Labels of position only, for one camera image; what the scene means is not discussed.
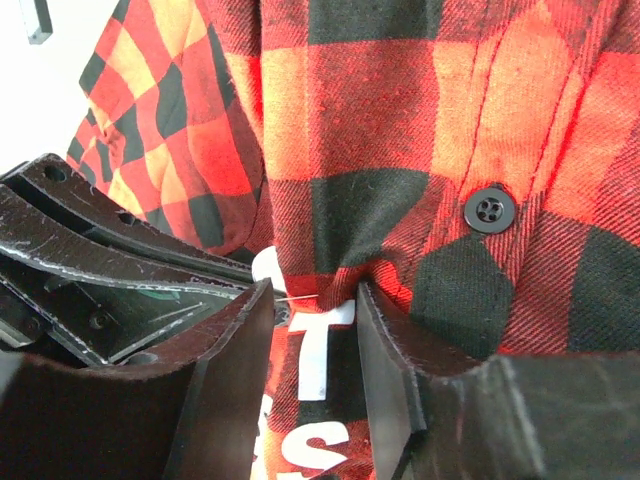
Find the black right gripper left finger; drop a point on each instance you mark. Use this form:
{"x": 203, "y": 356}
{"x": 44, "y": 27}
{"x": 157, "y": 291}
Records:
{"x": 186, "y": 408}

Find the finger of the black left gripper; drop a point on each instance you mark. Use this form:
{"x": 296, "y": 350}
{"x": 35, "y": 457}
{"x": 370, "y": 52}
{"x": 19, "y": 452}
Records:
{"x": 54, "y": 188}
{"x": 100, "y": 303}

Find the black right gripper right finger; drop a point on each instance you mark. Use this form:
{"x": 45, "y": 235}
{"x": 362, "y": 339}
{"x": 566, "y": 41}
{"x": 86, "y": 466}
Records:
{"x": 436, "y": 413}

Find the red black plaid shirt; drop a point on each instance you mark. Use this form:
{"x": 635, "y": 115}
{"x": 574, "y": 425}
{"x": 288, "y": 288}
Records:
{"x": 478, "y": 160}

